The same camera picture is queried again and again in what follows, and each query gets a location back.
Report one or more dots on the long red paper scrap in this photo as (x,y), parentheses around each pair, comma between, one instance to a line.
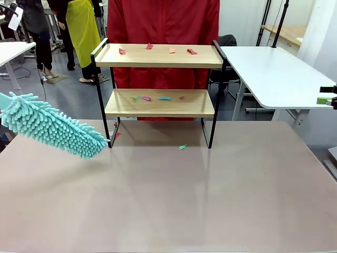
(191,51)

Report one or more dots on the salmon paper scrap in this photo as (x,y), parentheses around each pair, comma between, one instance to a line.
(172,50)

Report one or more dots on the large white side table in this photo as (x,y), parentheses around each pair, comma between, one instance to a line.
(276,76)

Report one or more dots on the grey metal frame piece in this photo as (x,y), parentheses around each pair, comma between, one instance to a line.
(332,166)

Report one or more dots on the teal chenille duster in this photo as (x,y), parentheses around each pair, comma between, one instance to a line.
(52,126)

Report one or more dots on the two-tier wooden shelf black frame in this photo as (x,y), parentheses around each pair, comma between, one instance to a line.
(158,56)

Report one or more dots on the black clamp pole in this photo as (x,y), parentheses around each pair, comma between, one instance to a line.
(25,33)

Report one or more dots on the person in red jacket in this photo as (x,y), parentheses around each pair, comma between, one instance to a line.
(163,21)

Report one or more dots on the bystander in yellow apron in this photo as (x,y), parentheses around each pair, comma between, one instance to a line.
(81,31)

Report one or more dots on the white table grey leg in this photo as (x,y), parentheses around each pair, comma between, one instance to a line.
(15,50)

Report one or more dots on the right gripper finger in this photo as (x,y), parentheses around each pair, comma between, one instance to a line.
(323,101)
(329,89)

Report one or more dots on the black office chair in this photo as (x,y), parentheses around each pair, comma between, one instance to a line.
(229,40)

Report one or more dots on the wooden desk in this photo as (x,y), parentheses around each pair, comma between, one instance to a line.
(289,33)

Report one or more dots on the grey floor mat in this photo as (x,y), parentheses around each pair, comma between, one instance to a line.
(60,78)

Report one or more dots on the black tripod stand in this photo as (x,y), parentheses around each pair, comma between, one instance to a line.
(280,23)
(263,23)

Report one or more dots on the bystander in dark clothes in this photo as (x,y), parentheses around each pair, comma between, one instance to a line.
(39,18)

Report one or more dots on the blue paper scrap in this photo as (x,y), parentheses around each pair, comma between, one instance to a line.
(164,98)

